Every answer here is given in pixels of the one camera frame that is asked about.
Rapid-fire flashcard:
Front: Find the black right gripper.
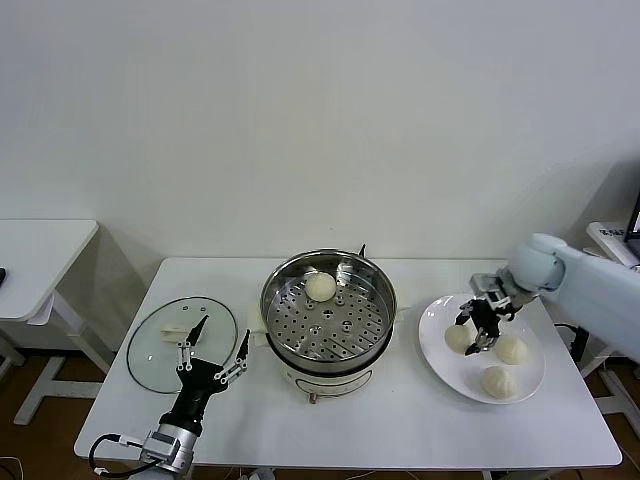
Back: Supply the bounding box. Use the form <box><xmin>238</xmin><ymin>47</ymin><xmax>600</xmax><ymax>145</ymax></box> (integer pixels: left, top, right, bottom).
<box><xmin>455</xmin><ymin>298</ymin><xmax>516</xmax><ymax>357</ymax></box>

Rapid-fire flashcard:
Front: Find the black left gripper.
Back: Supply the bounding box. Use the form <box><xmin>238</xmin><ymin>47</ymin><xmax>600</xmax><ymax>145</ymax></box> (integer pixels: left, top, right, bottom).
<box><xmin>158</xmin><ymin>314</ymin><xmax>252</xmax><ymax>437</ymax></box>

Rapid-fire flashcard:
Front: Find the round glass pot lid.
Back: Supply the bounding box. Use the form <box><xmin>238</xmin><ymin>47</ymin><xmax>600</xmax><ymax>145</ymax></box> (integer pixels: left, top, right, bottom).
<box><xmin>125</xmin><ymin>295</ymin><xmax>239</xmax><ymax>395</ymax></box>

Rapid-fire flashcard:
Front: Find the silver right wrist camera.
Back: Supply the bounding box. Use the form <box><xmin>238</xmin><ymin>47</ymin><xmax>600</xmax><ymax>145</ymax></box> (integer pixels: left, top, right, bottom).
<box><xmin>468</xmin><ymin>272</ymin><xmax>511</xmax><ymax>311</ymax></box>

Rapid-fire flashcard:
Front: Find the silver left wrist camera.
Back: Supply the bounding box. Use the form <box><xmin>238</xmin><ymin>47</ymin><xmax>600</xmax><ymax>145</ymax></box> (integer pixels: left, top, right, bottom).
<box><xmin>138</xmin><ymin>430</ymin><xmax>179</xmax><ymax>466</ymax></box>

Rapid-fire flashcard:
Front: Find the white round plate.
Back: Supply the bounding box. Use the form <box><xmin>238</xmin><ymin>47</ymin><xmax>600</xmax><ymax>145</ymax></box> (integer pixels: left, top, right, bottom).
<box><xmin>418</xmin><ymin>293</ymin><xmax>546</xmax><ymax>405</ymax></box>

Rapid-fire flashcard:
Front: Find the white side table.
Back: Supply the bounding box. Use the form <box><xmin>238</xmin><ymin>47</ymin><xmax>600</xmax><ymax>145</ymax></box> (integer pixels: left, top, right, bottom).
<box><xmin>0</xmin><ymin>218</ymin><xmax>116</xmax><ymax>427</ymax></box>

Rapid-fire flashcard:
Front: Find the black power adapter cable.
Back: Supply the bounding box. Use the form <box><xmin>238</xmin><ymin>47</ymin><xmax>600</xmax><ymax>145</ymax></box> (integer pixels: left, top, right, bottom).
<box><xmin>555</xmin><ymin>323</ymin><xmax>592</xmax><ymax>364</ymax></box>

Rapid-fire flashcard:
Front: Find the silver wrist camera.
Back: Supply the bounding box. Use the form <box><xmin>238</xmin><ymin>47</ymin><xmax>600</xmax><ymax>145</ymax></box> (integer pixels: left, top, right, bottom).
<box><xmin>468</xmin><ymin>272</ymin><xmax>511</xmax><ymax>311</ymax></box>
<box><xmin>138</xmin><ymin>430</ymin><xmax>179</xmax><ymax>466</ymax></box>

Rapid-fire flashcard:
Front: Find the white electric cooking pot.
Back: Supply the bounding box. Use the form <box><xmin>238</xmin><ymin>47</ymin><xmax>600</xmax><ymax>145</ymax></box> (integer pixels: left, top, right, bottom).
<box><xmin>246</xmin><ymin>279</ymin><xmax>416</xmax><ymax>404</ymax></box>

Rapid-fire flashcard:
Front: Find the white steamed baozi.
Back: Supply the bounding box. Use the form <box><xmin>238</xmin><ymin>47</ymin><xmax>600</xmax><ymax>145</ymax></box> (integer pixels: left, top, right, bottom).
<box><xmin>304</xmin><ymin>272</ymin><xmax>337</xmax><ymax>303</ymax></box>
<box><xmin>481</xmin><ymin>365</ymin><xmax>518</xmax><ymax>400</ymax></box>
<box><xmin>494</xmin><ymin>335</ymin><xmax>529</xmax><ymax>365</ymax></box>
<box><xmin>444</xmin><ymin>324</ymin><xmax>476</xmax><ymax>355</ymax></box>

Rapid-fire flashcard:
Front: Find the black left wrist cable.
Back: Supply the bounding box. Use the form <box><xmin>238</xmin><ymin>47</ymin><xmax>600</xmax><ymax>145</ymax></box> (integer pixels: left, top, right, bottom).
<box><xmin>88</xmin><ymin>432</ymin><xmax>146</xmax><ymax>476</ymax></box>

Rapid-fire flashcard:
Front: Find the perforated steel steamer basket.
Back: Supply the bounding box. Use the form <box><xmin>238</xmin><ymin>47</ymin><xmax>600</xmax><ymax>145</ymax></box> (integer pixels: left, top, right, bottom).
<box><xmin>259</xmin><ymin>249</ymin><xmax>399</xmax><ymax>362</ymax></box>

